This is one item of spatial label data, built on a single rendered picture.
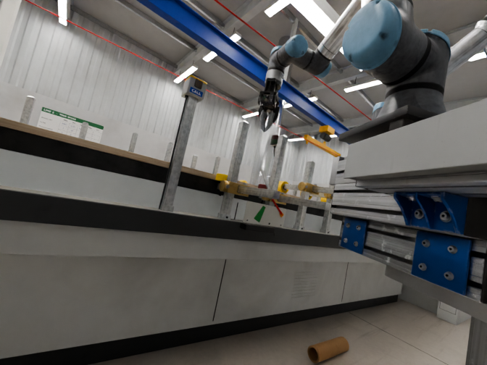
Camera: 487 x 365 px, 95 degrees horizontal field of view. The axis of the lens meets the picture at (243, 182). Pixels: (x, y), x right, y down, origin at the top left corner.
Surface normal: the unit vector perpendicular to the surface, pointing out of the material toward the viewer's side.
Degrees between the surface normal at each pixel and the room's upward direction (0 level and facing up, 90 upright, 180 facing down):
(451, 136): 90
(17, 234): 90
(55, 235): 90
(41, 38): 90
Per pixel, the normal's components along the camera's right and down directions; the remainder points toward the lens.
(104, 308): 0.56, 0.05
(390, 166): -0.97, -0.22
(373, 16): -0.90, -0.09
